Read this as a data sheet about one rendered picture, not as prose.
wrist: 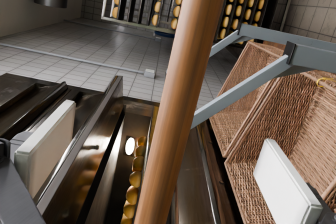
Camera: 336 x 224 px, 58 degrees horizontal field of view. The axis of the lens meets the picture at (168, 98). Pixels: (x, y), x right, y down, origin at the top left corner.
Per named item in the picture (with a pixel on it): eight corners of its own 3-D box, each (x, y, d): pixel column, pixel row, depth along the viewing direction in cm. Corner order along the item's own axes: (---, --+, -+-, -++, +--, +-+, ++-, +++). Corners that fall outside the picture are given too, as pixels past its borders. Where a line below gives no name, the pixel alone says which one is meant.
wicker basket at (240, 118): (283, 171, 133) (221, 160, 131) (249, 122, 186) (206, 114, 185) (322, 64, 118) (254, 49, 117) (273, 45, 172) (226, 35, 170)
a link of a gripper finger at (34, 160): (26, 210, 14) (10, 207, 14) (72, 141, 21) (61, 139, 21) (30, 154, 13) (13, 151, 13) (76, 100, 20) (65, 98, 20)
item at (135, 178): (120, 278, 155) (110, 276, 154) (131, 214, 200) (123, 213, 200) (141, 178, 136) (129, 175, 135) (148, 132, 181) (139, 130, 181)
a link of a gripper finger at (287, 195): (310, 204, 14) (325, 207, 14) (264, 137, 21) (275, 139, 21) (288, 254, 15) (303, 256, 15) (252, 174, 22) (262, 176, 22)
